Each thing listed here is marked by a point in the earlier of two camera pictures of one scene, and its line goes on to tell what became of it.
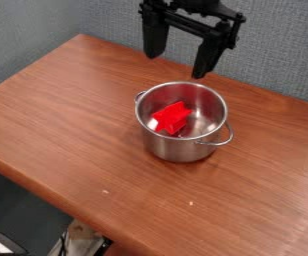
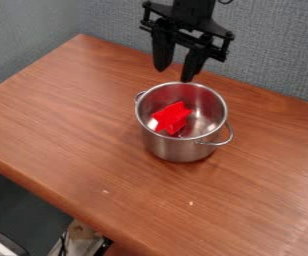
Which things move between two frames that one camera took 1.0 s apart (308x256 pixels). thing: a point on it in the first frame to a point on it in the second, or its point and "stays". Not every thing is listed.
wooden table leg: [81, 240] stays
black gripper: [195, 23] to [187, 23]
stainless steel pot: [208, 126] stays
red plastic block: [172, 118] stays
